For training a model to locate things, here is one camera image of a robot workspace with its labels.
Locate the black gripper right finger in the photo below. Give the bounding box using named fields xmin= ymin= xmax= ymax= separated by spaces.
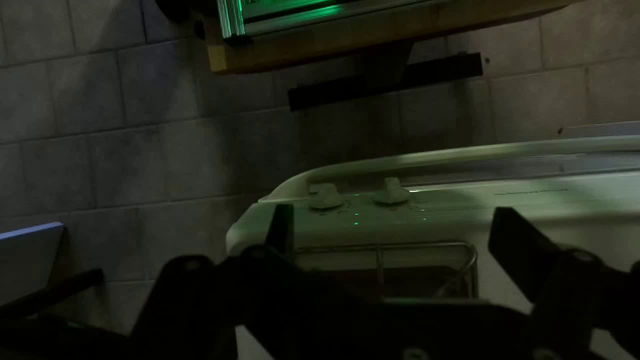
xmin=485 ymin=205 xmax=640 ymax=360

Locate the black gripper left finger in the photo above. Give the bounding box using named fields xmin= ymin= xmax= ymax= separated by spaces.
xmin=130 ymin=202 xmax=296 ymax=360

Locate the white stove knob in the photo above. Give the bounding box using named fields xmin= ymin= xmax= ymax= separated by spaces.
xmin=306 ymin=182 xmax=348 ymax=214
xmin=369 ymin=175 xmax=412 ymax=209

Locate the white gas stove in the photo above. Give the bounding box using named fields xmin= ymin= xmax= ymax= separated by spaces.
xmin=224 ymin=135 xmax=640 ymax=360

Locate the grey blue flat box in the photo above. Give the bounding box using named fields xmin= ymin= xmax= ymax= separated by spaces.
xmin=0 ymin=220 xmax=66 ymax=308

